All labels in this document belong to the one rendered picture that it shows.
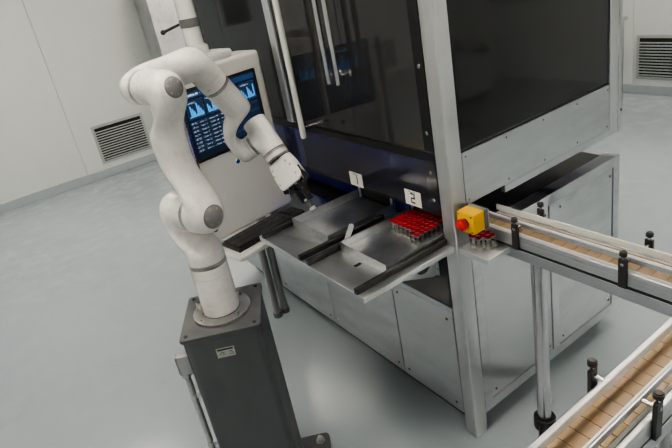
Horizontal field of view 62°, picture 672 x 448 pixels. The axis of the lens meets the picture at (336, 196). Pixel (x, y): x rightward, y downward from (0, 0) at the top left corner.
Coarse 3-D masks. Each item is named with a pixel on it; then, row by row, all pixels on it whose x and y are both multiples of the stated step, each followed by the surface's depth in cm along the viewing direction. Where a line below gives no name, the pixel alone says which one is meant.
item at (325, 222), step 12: (324, 204) 236; (336, 204) 240; (348, 204) 240; (360, 204) 238; (372, 204) 235; (300, 216) 231; (312, 216) 234; (324, 216) 233; (336, 216) 231; (348, 216) 229; (360, 216) 227; (372, 216) 219; (384, 216) 223; (300, 228) 226; (312, 228) 217; (324, 228) 222; (336, 228) 220; (324, 240) 212
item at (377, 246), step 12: (396, 216) 215; (372, 228) 209; (384, 228) 213; (348, 240) 204; (360, 240) 207; (372, 240) 206; (384, 240) 204; (396, 240) 203; (408, 240) 201; (432, 240) 192; (348, 252) 199; (360, 252) 192; (372, 252) 198; (384, 252) 196; (396, 252) 195; (408, 252) 187; (372, 264) 189; (384, 264) 182; (396, 264) 184
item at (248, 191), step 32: (224, 64) 235; (256, 64) 247; (192, 96) 227; (256, 96) 249; (192, 128) 229; (224, 160) 243; (256, 160) 255; (224, 192) 246; (256, 192) 258; (224, 224) 248
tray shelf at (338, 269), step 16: (272, 240) 221; (288, 240) 219; (304, 240) 216; (320, 240) 214; (288, 256) 210; (336, 256) 200; (352, 256) 198; (432, 256) 188; (320, 272) 192; (336, 272) 190; (352, 272) 188; (368, 272) 186; (400, 272) 183; (416, 272) 184; (352, 288) 179; (384, 288) 177
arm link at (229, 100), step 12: (228, 84) 170; (216, 96) 169; (228, 96) 171; (240, 96) 175; (228, 108) 173; (240, 108) 175; (228, 120) 178; (240, 120) 178; (228, 132) 180; (228, 144) 183; (240, 144) 186; (240, 156) 187; (252, 156) 189
